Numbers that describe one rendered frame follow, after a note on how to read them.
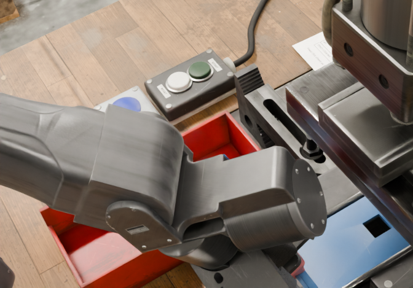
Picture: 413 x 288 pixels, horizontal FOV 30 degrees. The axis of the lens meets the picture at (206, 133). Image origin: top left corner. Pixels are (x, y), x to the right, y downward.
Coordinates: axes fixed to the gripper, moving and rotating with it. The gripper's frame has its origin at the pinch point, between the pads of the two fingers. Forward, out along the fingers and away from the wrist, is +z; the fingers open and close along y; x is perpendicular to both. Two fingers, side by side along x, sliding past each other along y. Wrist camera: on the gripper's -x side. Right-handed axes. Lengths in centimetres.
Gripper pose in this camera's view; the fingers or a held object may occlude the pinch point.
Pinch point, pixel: (294, 266)
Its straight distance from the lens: 74.8
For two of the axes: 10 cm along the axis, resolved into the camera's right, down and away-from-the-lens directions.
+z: 5.3, 3.2, 7.9
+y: 6.8, -7.1, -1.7
